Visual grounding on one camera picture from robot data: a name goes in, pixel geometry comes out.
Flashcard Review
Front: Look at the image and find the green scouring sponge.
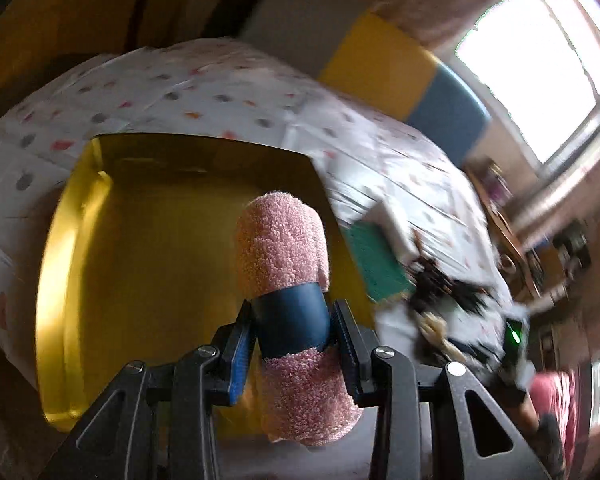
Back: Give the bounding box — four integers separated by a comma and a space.
344, 221, 414, 302

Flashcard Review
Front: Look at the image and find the pink towel blue band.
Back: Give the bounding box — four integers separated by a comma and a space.
236, 192, 362, 446

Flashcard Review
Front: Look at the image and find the wooden side desk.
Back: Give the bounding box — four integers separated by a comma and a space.
463, 162, 569, 309

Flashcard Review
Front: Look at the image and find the gold metal tray box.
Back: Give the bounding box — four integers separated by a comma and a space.
35, 133, 373, 431

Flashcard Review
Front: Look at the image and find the patterned white tablecloth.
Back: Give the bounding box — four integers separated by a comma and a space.
0, 40, 513, 384

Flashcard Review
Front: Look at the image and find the grey yellow blue headboard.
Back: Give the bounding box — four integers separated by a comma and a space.
240, 0, 490, 165

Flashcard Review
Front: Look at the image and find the wooden wardrobe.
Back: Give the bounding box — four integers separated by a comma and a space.
0, 0, 259, 117

